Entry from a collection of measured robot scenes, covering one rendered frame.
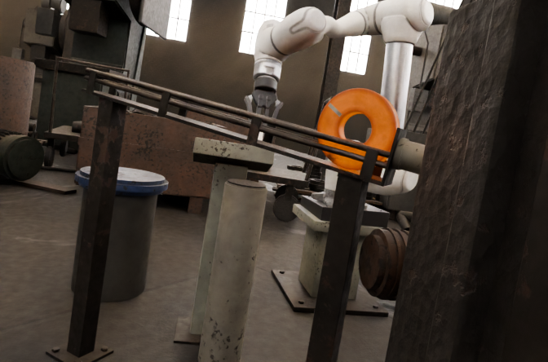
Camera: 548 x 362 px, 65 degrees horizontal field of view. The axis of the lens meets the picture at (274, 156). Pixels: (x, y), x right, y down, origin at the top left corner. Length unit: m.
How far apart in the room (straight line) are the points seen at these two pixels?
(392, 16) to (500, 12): 1.29
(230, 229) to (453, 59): 0.77
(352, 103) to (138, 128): 2.25
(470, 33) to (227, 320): 0.95
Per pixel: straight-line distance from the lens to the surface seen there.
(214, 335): 1.27
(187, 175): 2.99
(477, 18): 0.57
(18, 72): 4.00
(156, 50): 12.75
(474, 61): 0.55
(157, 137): 2.96
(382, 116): 0.82
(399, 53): 1.74
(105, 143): 1.17
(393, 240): 0.81
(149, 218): 1.62
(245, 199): 1.14
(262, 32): 1.46
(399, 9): 1.75
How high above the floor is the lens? 0.69
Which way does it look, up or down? 4 degrees down
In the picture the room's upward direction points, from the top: 9 degrees clockwise
